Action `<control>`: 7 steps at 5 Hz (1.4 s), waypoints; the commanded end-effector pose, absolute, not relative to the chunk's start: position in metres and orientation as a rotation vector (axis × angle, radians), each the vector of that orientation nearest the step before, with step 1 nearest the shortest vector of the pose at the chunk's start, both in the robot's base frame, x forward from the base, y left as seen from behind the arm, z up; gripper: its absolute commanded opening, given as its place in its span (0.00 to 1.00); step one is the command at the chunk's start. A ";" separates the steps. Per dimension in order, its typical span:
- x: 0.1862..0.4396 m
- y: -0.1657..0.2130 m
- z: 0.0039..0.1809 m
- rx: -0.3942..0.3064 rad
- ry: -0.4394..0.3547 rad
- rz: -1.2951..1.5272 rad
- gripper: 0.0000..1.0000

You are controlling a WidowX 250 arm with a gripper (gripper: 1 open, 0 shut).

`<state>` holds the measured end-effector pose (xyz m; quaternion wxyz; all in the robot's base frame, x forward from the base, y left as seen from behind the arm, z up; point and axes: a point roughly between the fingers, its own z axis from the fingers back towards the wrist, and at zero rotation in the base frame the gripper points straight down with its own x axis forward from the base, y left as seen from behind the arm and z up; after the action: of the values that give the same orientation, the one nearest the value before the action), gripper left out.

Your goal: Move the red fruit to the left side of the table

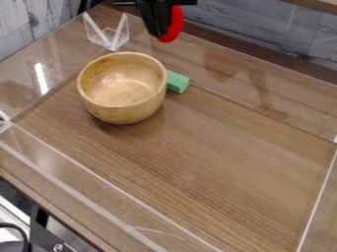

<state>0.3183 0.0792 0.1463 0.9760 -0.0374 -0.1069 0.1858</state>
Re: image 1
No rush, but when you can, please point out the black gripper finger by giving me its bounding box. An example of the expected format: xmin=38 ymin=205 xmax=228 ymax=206
xmin=135 ymin=0 xmax=156 ymax=34
xmin=152 ymin=0 xmax=173 ymax=37

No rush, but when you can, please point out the red plush fruit green stem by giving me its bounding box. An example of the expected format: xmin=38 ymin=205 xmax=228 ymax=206
xmin=158 ymin=5 xmax=185 ymax=42

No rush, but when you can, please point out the green rectangular block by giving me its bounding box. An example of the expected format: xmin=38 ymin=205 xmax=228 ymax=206
xmin=168 ymin=70 xmax=190 ymax=95

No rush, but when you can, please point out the wooden bowl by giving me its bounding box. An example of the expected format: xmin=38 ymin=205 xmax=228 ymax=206
xmin=77 ymin=51 xmax=168 ymax=125

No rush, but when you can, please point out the clear acrylic corner bracket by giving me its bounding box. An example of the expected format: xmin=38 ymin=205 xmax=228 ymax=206
xmin=83 ymin=12 xmax=129 ymax=51

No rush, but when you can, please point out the clear acrylic tray wall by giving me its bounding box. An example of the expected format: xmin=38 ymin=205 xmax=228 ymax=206
xmin=0 ymin=107 xmax=336 ymax=252

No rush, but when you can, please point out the black cable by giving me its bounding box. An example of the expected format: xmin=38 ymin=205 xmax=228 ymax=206
xmin=0 ymin=221 xmax=33 ymax=252

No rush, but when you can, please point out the black table leg bracket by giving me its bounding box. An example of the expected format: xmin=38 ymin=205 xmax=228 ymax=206
xmin=30 ymin=206 xmax=77 ymax=252

